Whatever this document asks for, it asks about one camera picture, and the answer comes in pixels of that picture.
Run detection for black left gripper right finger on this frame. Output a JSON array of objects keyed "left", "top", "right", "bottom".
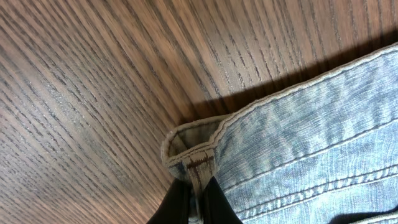
[{"left": 202, "top": 177, "right": 243, "bottom": 224}]

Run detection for light blue denim shorts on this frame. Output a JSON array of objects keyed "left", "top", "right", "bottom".
[{"left": 161, "top": 44, "right": 397, "bottom": 223}]

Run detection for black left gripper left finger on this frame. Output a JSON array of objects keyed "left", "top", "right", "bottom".
[{"left": 147, "top": 179, "right": 190, "bottom": 224}]

